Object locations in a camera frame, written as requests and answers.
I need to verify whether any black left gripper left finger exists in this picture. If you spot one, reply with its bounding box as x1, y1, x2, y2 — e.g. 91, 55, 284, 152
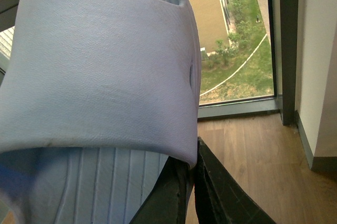
131, 157, 194, 223

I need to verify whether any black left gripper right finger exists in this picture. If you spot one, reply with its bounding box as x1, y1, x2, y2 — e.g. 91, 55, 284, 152
194, 137, 275, 223

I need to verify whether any white slide sandal left-held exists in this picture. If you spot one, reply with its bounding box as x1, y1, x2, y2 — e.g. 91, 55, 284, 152
1, 0, 201, 223

